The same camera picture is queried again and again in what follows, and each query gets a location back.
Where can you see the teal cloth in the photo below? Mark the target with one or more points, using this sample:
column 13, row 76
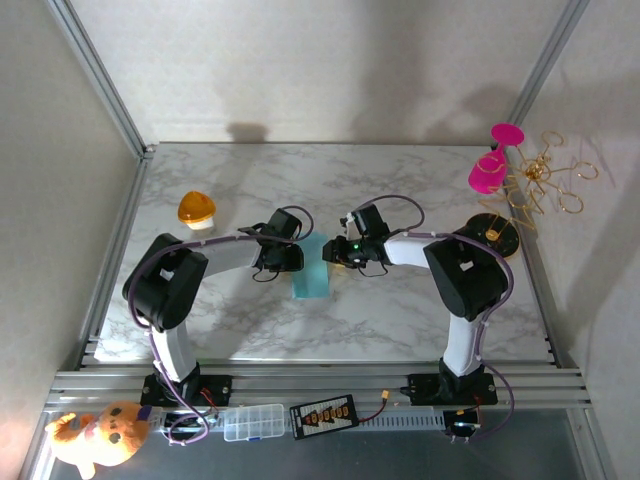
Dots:
column 310, row 285

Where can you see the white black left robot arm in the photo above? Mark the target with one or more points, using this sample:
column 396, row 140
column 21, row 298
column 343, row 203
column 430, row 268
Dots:
column 170, row 285

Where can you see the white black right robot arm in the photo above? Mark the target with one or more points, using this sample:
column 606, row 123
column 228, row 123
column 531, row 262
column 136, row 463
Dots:
column 465, row 280

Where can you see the orange mushroom toy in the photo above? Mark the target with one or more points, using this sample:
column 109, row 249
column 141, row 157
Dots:
column 196, row 207

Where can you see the pink plastic wine glass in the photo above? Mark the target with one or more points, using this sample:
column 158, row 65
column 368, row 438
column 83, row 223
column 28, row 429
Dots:
column 486, row 175

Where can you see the black charging board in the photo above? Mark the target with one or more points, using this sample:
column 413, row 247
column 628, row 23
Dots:
column 322, row 417

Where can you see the clear plastic organizer box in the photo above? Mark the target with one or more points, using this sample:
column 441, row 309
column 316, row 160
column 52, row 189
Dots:
column 252, row 422

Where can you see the small black electronics box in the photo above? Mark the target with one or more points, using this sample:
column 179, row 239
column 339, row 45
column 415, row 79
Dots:
column 462, row 425

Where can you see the orange plush toy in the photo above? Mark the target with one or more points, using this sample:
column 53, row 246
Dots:
column 110, row 430

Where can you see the aluminium frame rails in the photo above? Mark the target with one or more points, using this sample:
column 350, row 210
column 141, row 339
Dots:
column 320, row 382

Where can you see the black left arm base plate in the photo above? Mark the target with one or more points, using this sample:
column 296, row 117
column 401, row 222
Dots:
column 220, row 387

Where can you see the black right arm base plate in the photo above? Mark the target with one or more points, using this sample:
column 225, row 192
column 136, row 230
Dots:
column 420, row 390

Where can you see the aluminium side rail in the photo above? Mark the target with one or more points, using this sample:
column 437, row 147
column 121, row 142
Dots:
column 116, row 260
column 554, row 356

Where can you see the aluminium frame post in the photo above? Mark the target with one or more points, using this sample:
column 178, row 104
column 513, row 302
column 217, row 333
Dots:
column 100, row 75
column 549, row 60

